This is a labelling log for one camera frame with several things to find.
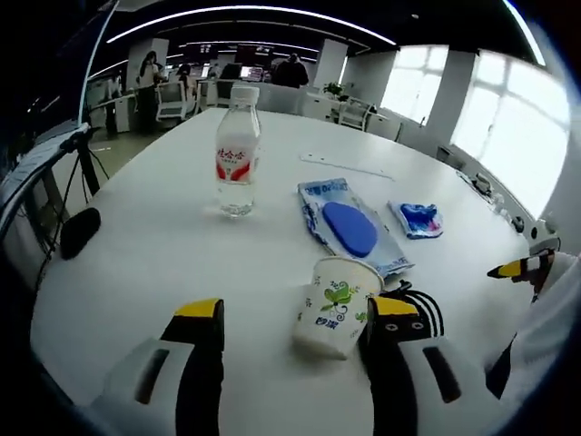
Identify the blue sponge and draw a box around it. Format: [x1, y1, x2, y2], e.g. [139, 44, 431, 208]
[297, 177, 417, 279]

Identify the black tripod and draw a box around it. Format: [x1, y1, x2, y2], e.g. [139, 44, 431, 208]
[57, 131, 111, 214]

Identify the person's right hand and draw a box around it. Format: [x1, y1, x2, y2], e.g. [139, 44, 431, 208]
[531, 268, 554, 297]

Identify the clear plastic water bottle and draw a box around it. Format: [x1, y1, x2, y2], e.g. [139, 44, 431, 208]
[212, 84, 263, 220]

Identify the white paper cup green print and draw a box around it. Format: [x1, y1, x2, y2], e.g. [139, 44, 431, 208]
[291, 256, 385, 362]

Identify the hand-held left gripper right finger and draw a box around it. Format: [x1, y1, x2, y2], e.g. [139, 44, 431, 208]
[358, 294, 469, 436]

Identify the black oblong object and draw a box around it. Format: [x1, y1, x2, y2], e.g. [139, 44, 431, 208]
[59, 207, 103, 262]

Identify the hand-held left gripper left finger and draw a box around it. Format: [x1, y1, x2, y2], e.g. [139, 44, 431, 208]
[90, 298, 226, 436]

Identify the blue tissue pack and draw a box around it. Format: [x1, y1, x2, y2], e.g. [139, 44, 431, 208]
[388, 202, 445, 241]

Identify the white office chair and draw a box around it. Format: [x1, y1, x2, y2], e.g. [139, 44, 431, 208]
[155, 81, 191, 122]

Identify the white tabletop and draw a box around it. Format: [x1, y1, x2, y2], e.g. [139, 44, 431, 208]
[29, 106, 546, 436]

